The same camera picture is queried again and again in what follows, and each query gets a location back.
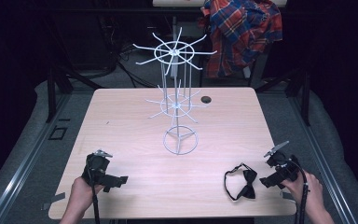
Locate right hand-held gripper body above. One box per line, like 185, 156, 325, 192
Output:
263, 140, 302, 189

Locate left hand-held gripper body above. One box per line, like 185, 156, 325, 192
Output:
80, 149, 114, 187

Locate black bow tie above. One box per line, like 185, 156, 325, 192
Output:
224, 162, 258, 202

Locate white wire display rack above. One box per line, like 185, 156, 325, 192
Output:
132, 26, 218, 156

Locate person's right hand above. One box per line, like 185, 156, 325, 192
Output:
281, 169, 324, 217

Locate person's left hand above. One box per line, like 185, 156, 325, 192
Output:
70, 175, 105, 217

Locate grey tape strip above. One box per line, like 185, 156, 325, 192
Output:
41, 191, 67, 211

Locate black metal stand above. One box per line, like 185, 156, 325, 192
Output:
255, 66, 312, 127
45, 66, 103, 124

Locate red blue plaid shirt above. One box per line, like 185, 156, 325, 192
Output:
198, 0, 284, 79

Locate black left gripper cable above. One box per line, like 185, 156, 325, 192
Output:
86, 161, 102, 224

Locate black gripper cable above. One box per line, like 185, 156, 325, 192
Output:
86, 161, 102, 224
287, 159, 310, 224

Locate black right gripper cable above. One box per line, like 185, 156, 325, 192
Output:
287, 159, 310, 224

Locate metal floor rail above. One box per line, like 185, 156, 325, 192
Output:
0, 92, 73, 224
287, 92, 358, 224

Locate black floor cables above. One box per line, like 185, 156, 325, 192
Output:
110, 43, 159, 89

